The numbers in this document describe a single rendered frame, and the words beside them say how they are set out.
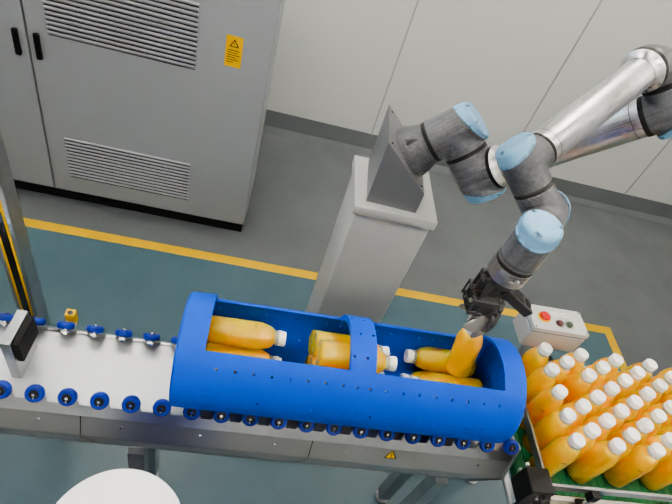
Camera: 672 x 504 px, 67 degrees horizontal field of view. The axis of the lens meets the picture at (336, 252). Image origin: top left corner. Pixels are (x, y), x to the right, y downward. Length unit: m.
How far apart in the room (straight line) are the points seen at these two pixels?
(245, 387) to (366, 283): 1.04
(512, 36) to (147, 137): 2.50
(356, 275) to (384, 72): 2.11
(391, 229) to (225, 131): 1.15
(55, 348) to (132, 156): 1.58
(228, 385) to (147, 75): 1.78
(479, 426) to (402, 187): 0.85
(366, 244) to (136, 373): 0.96
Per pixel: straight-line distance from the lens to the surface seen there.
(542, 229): 1.10
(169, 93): 2.67
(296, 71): 3.90
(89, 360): 1.53
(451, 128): 1.78
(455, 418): 1.36
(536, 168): 1.17
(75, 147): 3.04
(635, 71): 1.50
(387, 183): 1.81
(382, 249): 1.99
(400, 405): 1.29
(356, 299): 2.22
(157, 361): 1.51
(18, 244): 1.69
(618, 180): 4.95
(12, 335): 1.42
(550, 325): 1.79
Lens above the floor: 2.22
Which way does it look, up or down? 44 degrees down
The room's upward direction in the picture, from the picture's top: 20 degrees clockwise
